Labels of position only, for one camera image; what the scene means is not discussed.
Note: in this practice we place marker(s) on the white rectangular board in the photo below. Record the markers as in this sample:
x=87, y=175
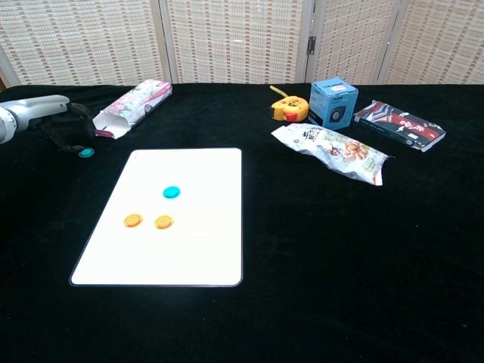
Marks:
x=189, y=249

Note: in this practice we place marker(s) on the dark box with red print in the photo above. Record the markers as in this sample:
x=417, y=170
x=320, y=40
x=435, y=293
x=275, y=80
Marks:
x=401, y=125

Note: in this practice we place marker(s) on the woven folding screen panel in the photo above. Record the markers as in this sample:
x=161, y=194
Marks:
x=351, y=41
x=438, y=41
x=79, y=41
x=236, y=41

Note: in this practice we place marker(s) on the metal screen hinge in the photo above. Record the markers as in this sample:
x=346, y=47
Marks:
x=311, y=45

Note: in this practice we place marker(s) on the teal disc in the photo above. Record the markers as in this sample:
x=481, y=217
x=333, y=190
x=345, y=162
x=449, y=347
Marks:
x=171, y=192
x=86, y=152

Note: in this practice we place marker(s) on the silver snack bag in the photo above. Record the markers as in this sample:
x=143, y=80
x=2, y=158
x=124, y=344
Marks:
x=332, y=149

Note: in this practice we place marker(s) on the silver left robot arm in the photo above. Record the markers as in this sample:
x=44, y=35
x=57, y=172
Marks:
x=5, y=126

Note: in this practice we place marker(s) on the black velvet tablecloth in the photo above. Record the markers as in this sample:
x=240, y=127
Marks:
x=302, y=246

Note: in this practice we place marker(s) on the orange disc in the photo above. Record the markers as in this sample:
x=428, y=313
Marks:
x=132, y=220
x=163, y=222

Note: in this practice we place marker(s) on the blue speaker carton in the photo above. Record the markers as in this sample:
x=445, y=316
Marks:
x=332, y=104

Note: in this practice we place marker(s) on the yellow tape measure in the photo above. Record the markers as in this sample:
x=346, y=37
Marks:
x=290, y=108

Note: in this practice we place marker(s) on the floral pink paper box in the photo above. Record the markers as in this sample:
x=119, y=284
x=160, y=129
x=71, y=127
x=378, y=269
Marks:
x=132, y=104

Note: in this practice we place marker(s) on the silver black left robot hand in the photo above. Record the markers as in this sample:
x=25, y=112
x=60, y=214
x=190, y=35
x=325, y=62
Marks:
x=38, y=109

